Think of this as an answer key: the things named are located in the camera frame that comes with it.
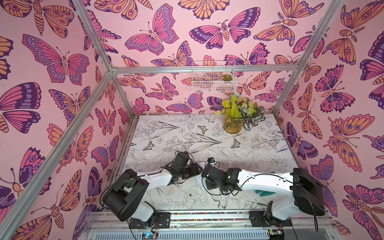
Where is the glass vase with plants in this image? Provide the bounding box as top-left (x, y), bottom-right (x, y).
top-left (215, 94), bottom-right (266, 134)

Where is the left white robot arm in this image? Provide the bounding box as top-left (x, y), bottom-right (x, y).
top-left (100, 152), bottom-right (207, 228)

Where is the front mounting rail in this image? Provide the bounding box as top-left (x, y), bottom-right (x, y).
top-left (80, 209), bottom-right (342, 240)

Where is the white digital alarm clock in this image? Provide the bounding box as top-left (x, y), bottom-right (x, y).
top-left (196, 162), bottom-right (207, 187)

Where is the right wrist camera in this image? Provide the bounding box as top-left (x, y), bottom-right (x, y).
top-left (207, 157), bottom-right (216, 164)

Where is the green rubber glove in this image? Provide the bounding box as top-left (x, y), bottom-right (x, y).
top-left (255, 190), bottom-right (275, 197)

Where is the small succulent in basket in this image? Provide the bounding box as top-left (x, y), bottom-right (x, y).
top-left (222, 74), bottom-right (233, 82)

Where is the aluminium frame structure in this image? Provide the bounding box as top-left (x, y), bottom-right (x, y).
top-left (1, 1), bottom-right (343, 240)

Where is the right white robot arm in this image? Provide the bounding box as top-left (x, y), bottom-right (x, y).
top-left (201, 164), bottom-right (325, 227)

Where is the white wire basket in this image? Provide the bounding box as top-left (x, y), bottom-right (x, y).
top-left (191, 65), bottom-right (238, 95)

